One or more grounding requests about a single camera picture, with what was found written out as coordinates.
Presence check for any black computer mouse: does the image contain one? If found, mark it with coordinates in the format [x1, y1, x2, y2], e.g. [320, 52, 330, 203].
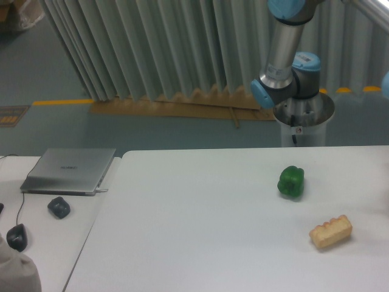
[6, 223, 28, 252]

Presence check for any brown cardboard sheet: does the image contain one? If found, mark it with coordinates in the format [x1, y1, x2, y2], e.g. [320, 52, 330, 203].
[89, 85, 275, 128]

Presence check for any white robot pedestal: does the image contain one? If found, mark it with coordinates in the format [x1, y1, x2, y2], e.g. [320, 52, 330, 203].
[273, 92, 335, 147]

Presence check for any green bell pepper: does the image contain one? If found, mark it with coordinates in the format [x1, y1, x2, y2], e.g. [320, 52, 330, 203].
[277, 165, 305, 199]

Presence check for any yellow bread loaf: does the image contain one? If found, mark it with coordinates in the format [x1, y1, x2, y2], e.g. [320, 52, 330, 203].
[309, 215, 353, 249]

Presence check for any black mouse cable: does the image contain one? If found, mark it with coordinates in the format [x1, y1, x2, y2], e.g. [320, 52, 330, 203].
[0, 153, 42, 226]

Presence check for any silver closed laptop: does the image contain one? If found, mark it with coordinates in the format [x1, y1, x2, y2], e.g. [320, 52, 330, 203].
[20, 148, 116, 196]

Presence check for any grey sleeved forearm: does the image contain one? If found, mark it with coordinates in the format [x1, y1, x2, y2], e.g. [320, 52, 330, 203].
[1, 236, 42, 291]

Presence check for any pale green folding curtain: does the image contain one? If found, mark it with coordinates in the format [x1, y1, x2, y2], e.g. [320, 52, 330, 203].
[41, 1, 388, 101]

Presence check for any small black pepper toy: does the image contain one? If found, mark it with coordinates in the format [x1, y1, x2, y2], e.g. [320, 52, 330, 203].
[47, 196, 71, 219]

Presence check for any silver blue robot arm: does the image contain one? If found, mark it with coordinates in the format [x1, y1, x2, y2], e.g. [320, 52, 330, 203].
[250, 1, 388, 109]

